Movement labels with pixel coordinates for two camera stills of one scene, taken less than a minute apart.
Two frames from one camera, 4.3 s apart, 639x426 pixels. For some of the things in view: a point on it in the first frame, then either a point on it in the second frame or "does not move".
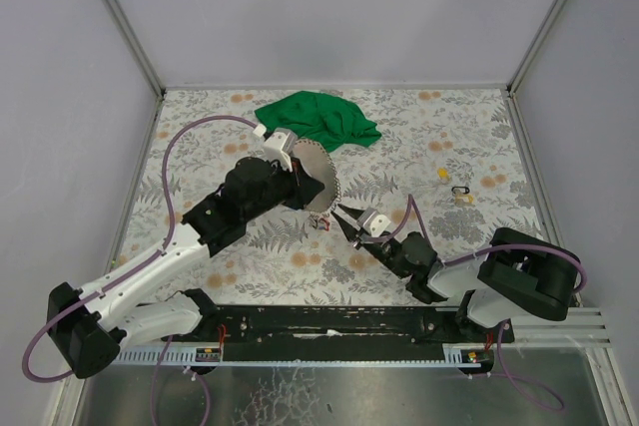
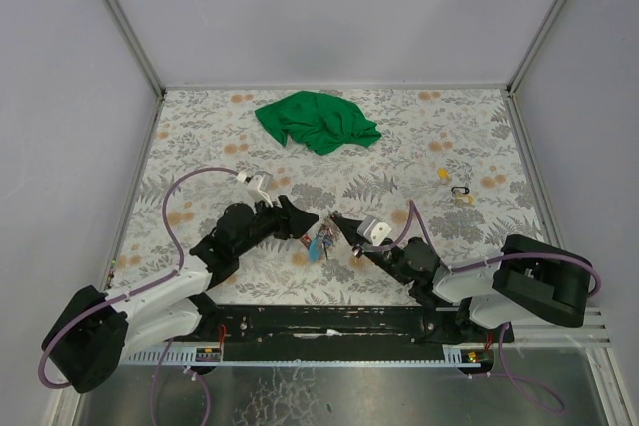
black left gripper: x=305 y=184 → x=282 y=217
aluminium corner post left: x=123 y=16 does not move
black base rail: x=339 y=333 does not move
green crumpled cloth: x=325 y=120 does not move
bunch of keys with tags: x=317 y=163 → x=315 y=249
